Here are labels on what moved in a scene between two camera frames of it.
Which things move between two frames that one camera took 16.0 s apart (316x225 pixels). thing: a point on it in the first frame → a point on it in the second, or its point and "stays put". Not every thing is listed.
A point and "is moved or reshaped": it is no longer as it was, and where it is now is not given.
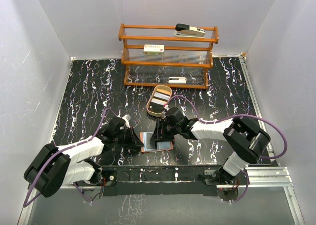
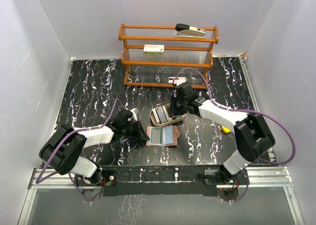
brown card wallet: x=149 y=146 is moved or reshaped
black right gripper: x=159 y=134 → x=174 y=111
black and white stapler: x=185 y=30 stays put
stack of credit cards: x=161 y=96 → x=160 y=114
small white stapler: x=177 y=80 stays put
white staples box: x=153 y=49 stays put
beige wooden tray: x=161 y=96 is moved or reshaped
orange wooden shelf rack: x=152 y=56 stays put
